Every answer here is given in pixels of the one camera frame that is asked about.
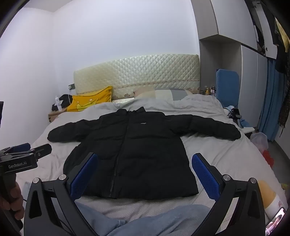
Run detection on cream orange cushion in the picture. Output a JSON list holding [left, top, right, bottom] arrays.
[[258, 180, 282, 217]]

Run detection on black camera device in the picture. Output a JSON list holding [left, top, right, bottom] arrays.
[[228, 108, 243, 127]]

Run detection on wooden nightstand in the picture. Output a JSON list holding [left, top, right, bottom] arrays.
[[48, 107, 68, 123]]

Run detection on black bag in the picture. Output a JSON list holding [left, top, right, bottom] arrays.
[[52, 94, 74, 111]]

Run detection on person's grey-blue trousers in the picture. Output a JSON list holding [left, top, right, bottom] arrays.
[[75, 200, 210, 236]]

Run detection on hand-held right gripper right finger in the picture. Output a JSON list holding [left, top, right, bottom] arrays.
[[191, 153, 266, 236]]

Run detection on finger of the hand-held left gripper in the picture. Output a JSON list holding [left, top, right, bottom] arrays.
[[27, 143, 52, 162], [0, 143, 31, 156]]

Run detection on dark hanging clothes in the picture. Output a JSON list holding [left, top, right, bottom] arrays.
[[273, 17, 290, 137]]

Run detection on yellow pillow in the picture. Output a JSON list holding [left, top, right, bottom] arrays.
[[67, 86, 113, 112]]

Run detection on grey wardrobe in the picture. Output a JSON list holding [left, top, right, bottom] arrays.
[[191, 0, 278, 134]]

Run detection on black puffer jacket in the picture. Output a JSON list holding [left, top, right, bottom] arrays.
[[47, 107, 242, 200]]

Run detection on grey striped pillow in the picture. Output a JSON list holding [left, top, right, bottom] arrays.
[[134, 89, 200, 101]]

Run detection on cream quilted headboard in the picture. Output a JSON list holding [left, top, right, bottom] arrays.
[[73, 54, 200, 100]]

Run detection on red cloth item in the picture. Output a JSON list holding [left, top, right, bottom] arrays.
[[263, 150, 275, 169]]

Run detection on smartphone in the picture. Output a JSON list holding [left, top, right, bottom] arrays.
[[265, 207, 286, 235]]

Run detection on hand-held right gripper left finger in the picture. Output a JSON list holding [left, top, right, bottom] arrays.
[[24, 152, 99, 236]]

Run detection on white plastic bag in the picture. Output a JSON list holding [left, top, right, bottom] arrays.
[[250, 132, 269, 153]]

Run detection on grey bed cover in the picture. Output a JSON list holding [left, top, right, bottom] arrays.
[[14, 94, 288, 236]]

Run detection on person's left hand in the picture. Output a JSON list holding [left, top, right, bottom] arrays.
[[0, 182, 25, 220]]

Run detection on blue curtain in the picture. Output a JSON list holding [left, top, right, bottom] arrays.
[[258, 58, 287, 142]]

